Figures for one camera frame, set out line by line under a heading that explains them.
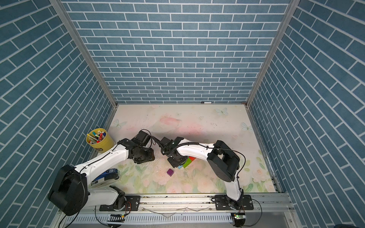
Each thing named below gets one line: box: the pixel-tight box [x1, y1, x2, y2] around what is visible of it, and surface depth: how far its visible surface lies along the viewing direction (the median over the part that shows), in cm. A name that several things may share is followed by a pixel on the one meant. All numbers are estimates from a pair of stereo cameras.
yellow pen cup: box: [86, 127, 115, 153], surface depth 87 cm
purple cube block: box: [166, 168, 174, 177], surface depth 85 cm
